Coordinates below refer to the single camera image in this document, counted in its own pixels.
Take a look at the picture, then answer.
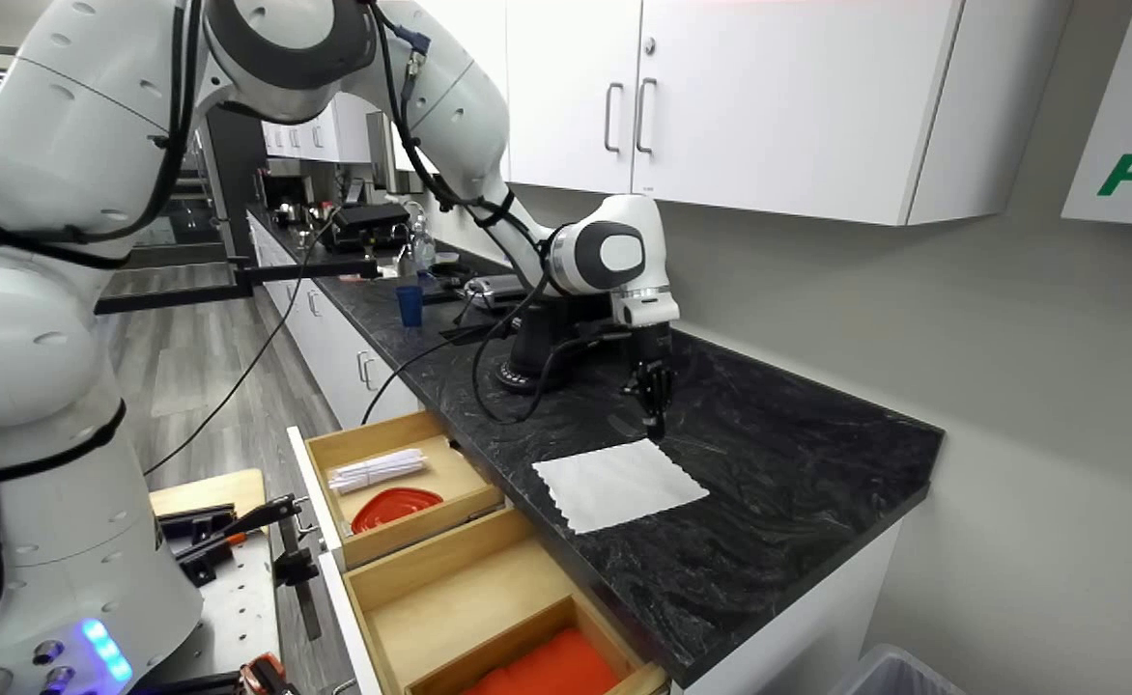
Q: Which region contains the black horizontal bar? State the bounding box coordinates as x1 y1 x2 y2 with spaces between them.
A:
91 253 383 322

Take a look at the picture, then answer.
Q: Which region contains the black lab equipment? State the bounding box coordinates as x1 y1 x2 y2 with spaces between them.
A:
317 193 416 263

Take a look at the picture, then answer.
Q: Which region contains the black red bar clamp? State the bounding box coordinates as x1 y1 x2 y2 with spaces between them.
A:
271 541 331 649
156 494 307 570

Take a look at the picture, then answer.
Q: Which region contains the white wall cabinet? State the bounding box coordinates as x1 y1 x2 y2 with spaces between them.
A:
500 0 1083 233

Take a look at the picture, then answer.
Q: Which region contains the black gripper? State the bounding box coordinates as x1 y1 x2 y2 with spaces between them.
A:
617 322 682 437

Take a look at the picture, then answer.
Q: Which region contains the silver cabinet door handle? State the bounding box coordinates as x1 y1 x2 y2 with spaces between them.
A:
599 79 630 160
635 75 660 160

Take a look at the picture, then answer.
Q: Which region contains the orange drawer liner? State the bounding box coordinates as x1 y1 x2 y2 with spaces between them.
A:
458 626 630 695

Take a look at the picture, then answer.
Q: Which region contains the wooden drawer with orange liner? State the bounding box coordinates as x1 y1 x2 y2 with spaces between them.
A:
312 504 674 695

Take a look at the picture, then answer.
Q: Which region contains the red silicone bowl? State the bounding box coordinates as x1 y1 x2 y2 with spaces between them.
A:
349 482 450 538

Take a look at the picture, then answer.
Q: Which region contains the flat wooden board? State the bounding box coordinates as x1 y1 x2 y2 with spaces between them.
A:
148 467 271 522

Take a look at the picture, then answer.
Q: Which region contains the wooden drawer with red bowl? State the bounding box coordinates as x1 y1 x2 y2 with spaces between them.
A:
284 407 509 570

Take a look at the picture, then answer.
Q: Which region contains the grey metal robot stand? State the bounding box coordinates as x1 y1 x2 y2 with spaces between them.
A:
156 513 337 695

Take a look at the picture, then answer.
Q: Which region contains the white rolled cloth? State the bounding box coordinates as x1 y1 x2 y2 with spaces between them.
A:
326 443 433 504

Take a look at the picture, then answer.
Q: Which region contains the blue cup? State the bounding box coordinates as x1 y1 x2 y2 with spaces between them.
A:
396 277 431 331

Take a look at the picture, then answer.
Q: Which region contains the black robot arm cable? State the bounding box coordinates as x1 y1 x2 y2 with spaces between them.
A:
362 0 617 433

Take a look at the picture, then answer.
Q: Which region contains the white paper napkin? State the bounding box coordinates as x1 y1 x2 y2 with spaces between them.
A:
530 437 714 541

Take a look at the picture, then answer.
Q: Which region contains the black gooseneck kettle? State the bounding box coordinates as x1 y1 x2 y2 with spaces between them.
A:
505 299 624 386

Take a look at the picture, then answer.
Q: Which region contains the white base cabinet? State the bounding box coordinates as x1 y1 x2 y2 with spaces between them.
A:
245 209 911 695

